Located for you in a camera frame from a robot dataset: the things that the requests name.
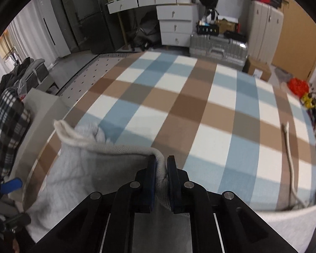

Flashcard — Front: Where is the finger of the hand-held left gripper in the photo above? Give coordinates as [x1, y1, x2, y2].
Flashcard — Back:
[1, 212, 32, 233]
[0, 178, 23, 195]

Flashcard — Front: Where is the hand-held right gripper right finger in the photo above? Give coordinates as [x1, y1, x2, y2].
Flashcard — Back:
[167, 155, 298, 253]

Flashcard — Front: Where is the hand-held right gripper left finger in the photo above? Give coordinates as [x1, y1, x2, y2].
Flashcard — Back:
[37, 155, 158, 253]

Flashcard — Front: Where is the grey sweater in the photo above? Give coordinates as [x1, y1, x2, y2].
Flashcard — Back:
[24, 120, 174, 243]

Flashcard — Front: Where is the pile of dark clothes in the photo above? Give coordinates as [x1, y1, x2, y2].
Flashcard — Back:
[0, 56, 49, 104]

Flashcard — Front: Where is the checked cloth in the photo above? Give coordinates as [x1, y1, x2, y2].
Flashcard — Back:
[0, 88, 32, 178]

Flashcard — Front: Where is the white bedside cabinet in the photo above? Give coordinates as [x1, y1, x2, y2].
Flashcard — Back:
[7, 88, 69, 203]

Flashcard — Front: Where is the brown blue checked blanket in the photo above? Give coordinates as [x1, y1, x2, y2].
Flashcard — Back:
[24, 51, 316, 212]

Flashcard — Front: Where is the white rug with black diamonds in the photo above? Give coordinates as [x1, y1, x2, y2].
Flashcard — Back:
[55, 52, 138, 96]

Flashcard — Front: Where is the closed cardboard box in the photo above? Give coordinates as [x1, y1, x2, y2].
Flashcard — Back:
[243, 57, 272, 82]

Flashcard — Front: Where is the silver suitcase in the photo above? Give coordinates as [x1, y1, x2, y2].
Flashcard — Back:
[189, 33, 248, 65]

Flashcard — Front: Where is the black bag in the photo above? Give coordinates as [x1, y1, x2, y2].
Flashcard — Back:
[132, 12, 162, 51]

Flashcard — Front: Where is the white curtain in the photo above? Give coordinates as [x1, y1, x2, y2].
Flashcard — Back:
[4, 0, 72, 67]

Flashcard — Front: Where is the black tray box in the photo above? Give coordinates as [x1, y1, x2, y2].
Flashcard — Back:
[195, 23, 220, 35]

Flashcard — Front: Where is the small yellow item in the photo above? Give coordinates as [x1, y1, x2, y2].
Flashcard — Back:
[300, 92, 316, 109]

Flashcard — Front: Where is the black case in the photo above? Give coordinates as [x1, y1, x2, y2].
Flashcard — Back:
[223, 30, 247, 42]

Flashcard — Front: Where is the white dresser with drawers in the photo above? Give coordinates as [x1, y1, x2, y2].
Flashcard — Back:
[106, 0, 198, 48]

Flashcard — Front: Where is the open cardboard box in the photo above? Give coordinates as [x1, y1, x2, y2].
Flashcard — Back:
[217, 18, 239, 34]

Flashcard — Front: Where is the beige suitcase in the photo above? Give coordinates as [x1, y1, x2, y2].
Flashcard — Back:
[248, 0, 285, 64]

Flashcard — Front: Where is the dark wardrobe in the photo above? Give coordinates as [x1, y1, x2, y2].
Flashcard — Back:
[47, 0, 117, 54]

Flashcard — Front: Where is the wooden door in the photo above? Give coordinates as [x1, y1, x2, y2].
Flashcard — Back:
[272, 0, 316, 83]

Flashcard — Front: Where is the white cord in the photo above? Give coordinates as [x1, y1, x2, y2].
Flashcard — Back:
[283, 122, 309, 209]

